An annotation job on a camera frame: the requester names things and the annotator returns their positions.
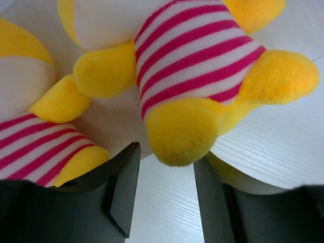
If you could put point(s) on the yellow plush toy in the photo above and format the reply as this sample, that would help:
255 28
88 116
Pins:
39 143
197 68

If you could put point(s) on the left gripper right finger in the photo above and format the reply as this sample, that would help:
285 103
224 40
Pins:
232 215

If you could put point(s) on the white two-tier shelf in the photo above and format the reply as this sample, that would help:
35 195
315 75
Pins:
280 146

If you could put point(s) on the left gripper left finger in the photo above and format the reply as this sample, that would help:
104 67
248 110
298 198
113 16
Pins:
95 207

